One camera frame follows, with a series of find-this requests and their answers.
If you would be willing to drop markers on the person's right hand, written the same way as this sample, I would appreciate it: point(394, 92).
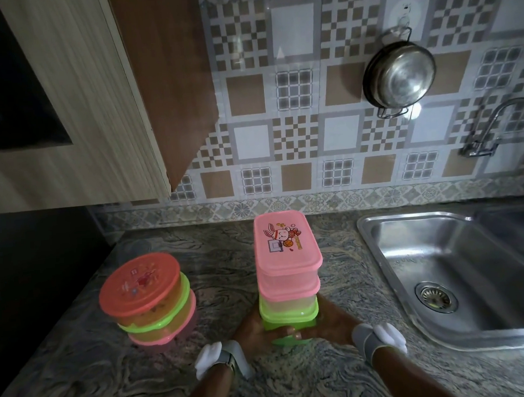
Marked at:
point(334, 326)

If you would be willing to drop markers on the person's left hand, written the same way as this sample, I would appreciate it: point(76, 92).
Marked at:
point(251, 332)

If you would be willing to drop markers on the large green container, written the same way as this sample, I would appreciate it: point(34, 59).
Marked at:
point(304, 325)

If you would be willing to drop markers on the green round lid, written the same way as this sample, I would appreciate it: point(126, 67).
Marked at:
point(186, 296)

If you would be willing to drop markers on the pink round lid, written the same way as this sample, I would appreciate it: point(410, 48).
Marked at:
point(155, 339)

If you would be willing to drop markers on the orange round lid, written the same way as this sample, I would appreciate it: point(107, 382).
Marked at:
point(139, 281)

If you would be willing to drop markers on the wooden cabinet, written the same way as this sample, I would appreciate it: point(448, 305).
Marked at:
point(108, 103)

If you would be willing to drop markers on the person's left forearm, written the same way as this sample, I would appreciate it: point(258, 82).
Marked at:
point(211, 391)

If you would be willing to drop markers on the person's right forearm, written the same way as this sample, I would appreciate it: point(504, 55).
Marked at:
point(407, 381)

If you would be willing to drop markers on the white grey wrist tracker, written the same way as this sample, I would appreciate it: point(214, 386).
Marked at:
point(209, 356)
point(383, 336)

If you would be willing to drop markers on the steel sink drain strainer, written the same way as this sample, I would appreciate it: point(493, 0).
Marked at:
point(436, 297)

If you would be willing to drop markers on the steel sink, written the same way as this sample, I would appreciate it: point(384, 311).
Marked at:
point(467, 273)

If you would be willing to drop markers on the dark grey refrigerator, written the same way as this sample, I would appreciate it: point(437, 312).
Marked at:
point(30, 283)

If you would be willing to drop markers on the steel faucet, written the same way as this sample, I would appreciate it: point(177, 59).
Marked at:
point(482, 145)

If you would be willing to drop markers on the steel pan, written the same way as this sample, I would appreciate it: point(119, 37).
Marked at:
point(402, 75)

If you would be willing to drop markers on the white wall hook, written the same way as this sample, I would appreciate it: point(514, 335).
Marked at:
point(405, 18)

